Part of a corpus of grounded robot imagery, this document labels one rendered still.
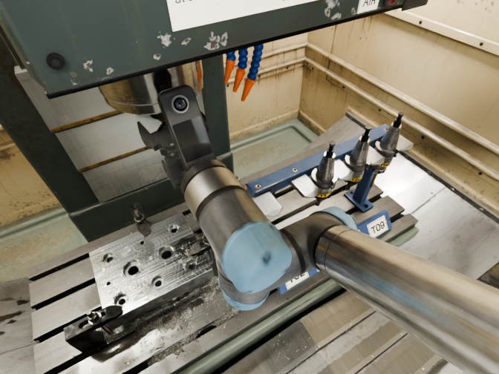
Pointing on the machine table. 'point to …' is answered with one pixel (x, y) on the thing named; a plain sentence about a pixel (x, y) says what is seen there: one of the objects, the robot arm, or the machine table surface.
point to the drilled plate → (154, 298)
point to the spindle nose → (151, 88)
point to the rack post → (359, 197)
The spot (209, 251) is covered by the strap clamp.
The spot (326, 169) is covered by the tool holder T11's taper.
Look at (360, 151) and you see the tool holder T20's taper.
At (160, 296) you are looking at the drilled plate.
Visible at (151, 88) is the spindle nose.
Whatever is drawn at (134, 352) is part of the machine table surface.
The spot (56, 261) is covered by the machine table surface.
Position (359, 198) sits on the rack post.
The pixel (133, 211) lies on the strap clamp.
